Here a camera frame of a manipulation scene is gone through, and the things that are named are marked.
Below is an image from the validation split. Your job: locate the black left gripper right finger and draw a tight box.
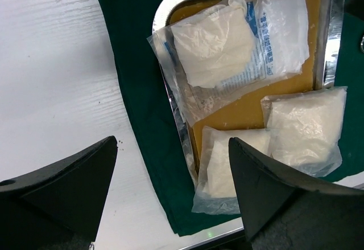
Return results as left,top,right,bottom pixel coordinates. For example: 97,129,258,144
229,138,363,237

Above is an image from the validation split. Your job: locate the dark green surgical cloth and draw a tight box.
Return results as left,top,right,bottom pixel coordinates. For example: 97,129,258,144
98,0,363,236

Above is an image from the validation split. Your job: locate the stainless steel instrument tray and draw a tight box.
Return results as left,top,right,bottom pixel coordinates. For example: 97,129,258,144
152,0,345,183

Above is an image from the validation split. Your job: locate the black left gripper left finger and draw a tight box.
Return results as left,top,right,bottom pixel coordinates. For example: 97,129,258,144
1,136,117,249

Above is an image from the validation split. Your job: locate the blue striped gauze packet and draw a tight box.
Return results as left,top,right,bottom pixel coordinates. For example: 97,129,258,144
217,0,309,92

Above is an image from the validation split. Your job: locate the white gauze pad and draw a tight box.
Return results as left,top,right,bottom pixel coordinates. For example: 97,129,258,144
192,126,277,215
148,3,256,125
260,87,347,178

